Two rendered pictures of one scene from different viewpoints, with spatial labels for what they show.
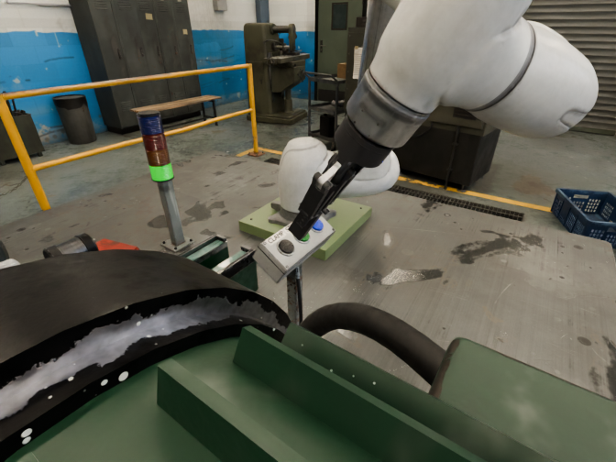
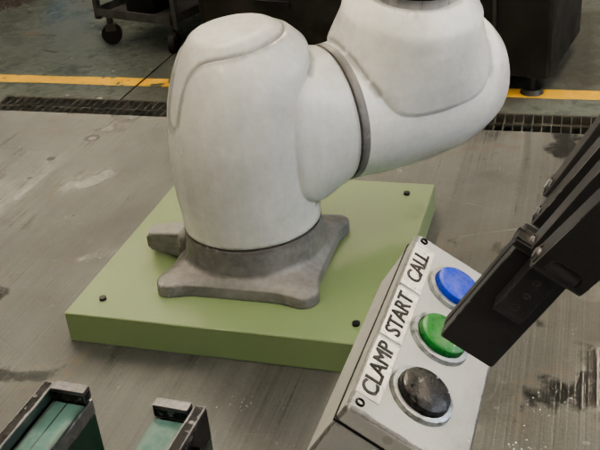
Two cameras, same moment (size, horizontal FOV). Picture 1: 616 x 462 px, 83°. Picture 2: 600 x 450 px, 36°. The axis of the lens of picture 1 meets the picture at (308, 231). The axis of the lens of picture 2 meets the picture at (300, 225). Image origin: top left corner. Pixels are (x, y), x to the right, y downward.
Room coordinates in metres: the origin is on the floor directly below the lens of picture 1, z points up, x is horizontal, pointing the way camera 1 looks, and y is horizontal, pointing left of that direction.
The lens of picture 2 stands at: (0.19, 0.18, 1.38)
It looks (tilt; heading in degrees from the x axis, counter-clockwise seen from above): 30 degrees down; 346
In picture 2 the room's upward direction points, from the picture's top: 5 degrees counter-clockwise
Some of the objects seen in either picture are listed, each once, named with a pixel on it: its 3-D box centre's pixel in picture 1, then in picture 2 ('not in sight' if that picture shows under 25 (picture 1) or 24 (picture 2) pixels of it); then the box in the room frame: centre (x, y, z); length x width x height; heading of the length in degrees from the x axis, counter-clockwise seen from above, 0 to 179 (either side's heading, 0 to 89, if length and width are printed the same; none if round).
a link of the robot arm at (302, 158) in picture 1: (305, 172); (250, 122); (1.07, 0.01, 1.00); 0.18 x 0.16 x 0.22; 100
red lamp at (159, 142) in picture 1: (154, 140); not in sight; (0.96, 0.43, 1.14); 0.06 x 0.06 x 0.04
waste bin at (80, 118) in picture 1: (76, 119); not in sight; (4.90, 3.21, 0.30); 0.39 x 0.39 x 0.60
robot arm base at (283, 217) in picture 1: (298, 209); (238, 237); (1.08, 0.03, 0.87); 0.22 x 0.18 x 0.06; 58
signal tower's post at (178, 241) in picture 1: (164, 184); not in sight; (0.96, 0.43, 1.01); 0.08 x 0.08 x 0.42; 55
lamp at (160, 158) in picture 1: (158, 156); not in sight; (0.96, 0.43, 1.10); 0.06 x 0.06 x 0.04
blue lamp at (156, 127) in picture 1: (150, 124); not in sight; (0.96, 0.43, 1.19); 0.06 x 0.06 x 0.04
